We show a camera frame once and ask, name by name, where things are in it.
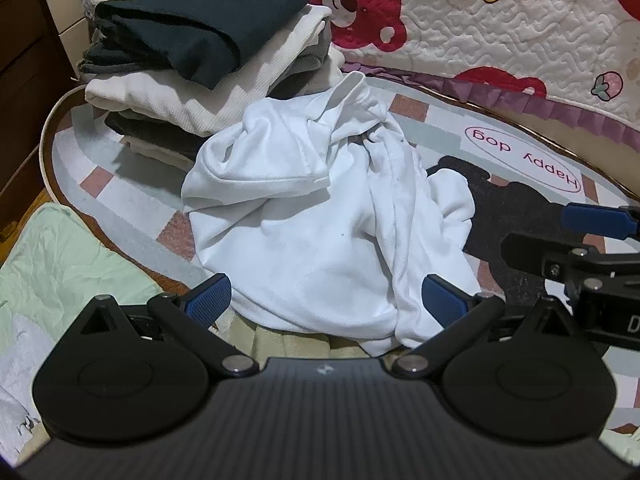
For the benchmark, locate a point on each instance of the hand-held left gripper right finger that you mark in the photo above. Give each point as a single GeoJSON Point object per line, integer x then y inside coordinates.
{"type": "Point", "coordinates": [442, 301]}

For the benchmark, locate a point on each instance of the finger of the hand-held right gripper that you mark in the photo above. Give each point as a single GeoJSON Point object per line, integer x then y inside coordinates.
{"type": "Point", "coordinates": [595, 221]}
{"type": "Point", "coordinates": [530, 255]}

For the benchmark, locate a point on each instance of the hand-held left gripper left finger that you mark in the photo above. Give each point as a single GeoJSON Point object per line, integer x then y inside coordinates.
{"type": "Point", "coordinates": [207, 301]}

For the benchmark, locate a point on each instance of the white shirt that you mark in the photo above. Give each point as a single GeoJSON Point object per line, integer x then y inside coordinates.
{"type": "Point", "coordinates": [300, 240]}

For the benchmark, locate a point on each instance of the cardboard box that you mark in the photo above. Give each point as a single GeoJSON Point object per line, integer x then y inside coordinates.
{"type": "Point", "coordinates": [575, 141]}

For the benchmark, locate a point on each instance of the pale yellow towel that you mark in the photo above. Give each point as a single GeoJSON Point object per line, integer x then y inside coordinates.
{"type": "Point", "coordinates": [280, 345]}

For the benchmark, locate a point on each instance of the checkered printed rug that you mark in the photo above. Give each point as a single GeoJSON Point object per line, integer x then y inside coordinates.
{"type": "Point", "coordinates": [125, 195]}

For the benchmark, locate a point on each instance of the light green blanket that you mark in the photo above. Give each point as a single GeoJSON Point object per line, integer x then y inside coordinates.
{"type": "Point", "coordinates": [65, 260]}

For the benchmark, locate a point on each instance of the dark grey folded garment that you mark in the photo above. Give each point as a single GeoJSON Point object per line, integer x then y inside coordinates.
{"type": "Point", "coordinates": [150, 132]}

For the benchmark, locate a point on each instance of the cream ribbed folded garment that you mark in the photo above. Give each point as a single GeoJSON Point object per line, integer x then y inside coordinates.
{"type": "Point", "coordinates": [175, 100]}

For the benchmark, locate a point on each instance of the red bear print quilt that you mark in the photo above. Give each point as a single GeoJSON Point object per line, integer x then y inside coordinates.
{"type": "Point", "coordinates": [500, 25]}

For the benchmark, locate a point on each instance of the charcoal folded garment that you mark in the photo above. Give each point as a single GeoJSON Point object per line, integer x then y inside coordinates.
{"type": "Point", "coordinates": [110, 62]}

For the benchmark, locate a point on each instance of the grey ribbed folded garment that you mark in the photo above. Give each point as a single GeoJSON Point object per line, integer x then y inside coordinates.
{"type": "Point", "coordinates": [317, 47]}

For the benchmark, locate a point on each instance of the black folded garment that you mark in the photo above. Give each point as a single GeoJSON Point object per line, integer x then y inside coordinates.
{"type": "Point", "coordinates": [200, 15]}

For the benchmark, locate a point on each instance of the brown wooden cabinet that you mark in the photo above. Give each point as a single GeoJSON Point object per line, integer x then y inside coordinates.
{"type": "Point", "coordinates": [25, 60]}

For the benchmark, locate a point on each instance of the cream drawer unit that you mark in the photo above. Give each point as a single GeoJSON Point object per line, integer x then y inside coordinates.
{"type": "Point", "coordinates": [65, 10]}

